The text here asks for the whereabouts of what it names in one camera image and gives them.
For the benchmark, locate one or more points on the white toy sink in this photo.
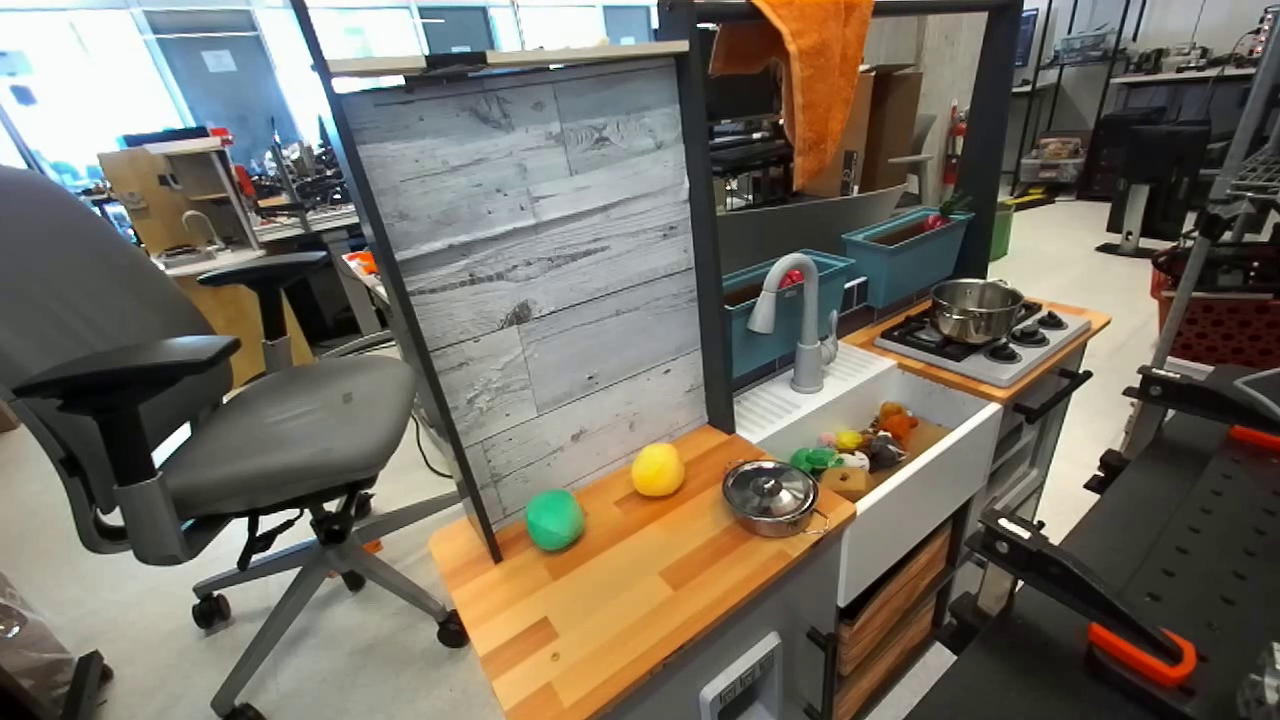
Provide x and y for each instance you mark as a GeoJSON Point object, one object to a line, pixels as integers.
{"type": "Point", "coordinates": [930, 485]}

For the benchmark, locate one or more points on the orange towel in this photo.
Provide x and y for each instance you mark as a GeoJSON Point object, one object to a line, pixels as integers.
{"type": "Point", "coordinates": [825, 90]}

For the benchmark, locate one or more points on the yellow plush ball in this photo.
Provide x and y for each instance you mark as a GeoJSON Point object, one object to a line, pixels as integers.
{"type": "Point", "coordinates": [657, 470]}

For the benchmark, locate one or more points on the teal plastic bin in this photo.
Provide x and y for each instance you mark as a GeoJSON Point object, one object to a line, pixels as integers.
{"type": "Point", "coordinates": [905, 265]}
{"type": "Point", "coordinates": [775, 335]}

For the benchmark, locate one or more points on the grey toy tap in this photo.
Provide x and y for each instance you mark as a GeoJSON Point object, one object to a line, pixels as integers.
{"type": "Point", "coordinates": [806, 330]}

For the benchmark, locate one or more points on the red toy vegetable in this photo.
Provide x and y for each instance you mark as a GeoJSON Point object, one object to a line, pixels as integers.
{"type": "Point", "coordinates": [792, 278]}

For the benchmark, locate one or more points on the green plush ball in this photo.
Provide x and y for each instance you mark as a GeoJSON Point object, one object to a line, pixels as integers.
{"type": "Point", "coordinates": [554, 520]}

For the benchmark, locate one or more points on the steel pot lid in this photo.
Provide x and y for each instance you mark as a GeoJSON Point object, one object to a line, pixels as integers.
{"type": "Point", "coordinates": [768, 490]}

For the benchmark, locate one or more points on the steel pot with lid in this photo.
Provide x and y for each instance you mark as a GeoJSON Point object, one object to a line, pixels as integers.
{"type": "Point", "coordinates": [770, 500]}

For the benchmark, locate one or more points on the green plush toy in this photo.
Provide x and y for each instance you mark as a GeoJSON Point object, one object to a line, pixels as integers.
{"type": "Point", "coordinates": [812, 459]}

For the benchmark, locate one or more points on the yellow plush toy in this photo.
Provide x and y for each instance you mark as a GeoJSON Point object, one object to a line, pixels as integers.
{"type": "Point", "coordinates": [849, 440]}

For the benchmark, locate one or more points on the white plush toy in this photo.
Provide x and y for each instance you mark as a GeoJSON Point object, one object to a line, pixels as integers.
{"type": "Point", "coordinates": [854, 461]}

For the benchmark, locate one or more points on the wooden toy block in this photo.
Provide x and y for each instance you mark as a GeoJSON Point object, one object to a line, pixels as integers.
{"type": "Point", "coordinates": [846, 483]}

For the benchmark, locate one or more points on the dark plush toy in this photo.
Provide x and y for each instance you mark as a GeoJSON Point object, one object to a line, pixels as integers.
{"type": "Point", "coordinates": [885, 452]}

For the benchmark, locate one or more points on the orange plush toy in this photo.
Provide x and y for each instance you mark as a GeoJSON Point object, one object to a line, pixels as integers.
{"type": "Point", "coordinates": [896, 422]}

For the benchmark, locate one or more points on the black burner grate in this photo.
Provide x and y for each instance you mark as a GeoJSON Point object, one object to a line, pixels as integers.
{"type": "Point", "coordinates": [915, 335]}

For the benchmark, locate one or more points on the toy radish with leaves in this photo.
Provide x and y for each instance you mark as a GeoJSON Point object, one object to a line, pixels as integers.
{"type": "Point", "coordinates": [940, 217]}

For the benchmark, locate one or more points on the steel pot without lid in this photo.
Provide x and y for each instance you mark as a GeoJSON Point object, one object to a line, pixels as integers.
{"type": "Point", "coordinates": [975, 312]}

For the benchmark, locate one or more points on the stack of cardboard boxes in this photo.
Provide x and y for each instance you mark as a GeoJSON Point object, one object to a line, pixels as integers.
{"type": "Point", "coordinates": [890, 125]}

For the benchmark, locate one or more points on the wooden drawer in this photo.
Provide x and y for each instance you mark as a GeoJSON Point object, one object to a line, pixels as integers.
{"type": "Point", "coordinates": [895, 600]}
{"type": "Point", "coordinates": [885, 675]}

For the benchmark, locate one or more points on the grey office chair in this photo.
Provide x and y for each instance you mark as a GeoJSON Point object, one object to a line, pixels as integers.
{"type": "Point", "coordinates": [290, 430]}

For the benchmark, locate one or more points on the black stove knob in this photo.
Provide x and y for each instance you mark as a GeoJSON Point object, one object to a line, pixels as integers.
{"type": "Point", "coordinates": [1030, 335]}
{"type": "Point", "coordinates": [1003, 353]}
{"type": "Point", "coordinates": [1052, 320]}

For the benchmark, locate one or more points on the red fire extinguisher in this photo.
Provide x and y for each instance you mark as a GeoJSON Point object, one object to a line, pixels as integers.
{"type": "Point", "coordinates": [954, 145]}

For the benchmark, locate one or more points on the green bin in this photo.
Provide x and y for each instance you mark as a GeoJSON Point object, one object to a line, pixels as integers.
{"type": "Point", "coordinates": [1002, 235]}

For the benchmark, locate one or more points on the oven door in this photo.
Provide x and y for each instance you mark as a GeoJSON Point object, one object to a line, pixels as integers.
{"type": "Point", "coordinates": [1040, 430]}

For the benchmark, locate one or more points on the black clamp with orange grip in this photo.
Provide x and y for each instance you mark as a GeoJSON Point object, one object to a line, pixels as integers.
{"type": "Point", "coordinates": [1070, 585]}
{"type": "Point", "coordinates": [1200, 400]}

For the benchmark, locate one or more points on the black metal shelf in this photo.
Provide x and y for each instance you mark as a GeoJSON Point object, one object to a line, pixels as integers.
{"type": "Point", "coordinates": [1060, 100]}

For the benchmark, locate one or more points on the wooden toy kitchen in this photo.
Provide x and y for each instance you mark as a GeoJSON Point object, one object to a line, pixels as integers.
{"type": "Point", "coordinates": [170, 200]}

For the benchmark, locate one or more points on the black monitor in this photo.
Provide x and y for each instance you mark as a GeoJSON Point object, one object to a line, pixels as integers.
{"type": "Point", "coordinates": [1160, 160]}

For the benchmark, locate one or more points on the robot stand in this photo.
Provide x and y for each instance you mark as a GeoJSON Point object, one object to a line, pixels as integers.
{"type": "Point", "coordinates": [1180, 560]}

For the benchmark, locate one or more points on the red plastic basket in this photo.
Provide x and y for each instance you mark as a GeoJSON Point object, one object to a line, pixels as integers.
{"type": "Point", "coordinates": [1220, 325]}

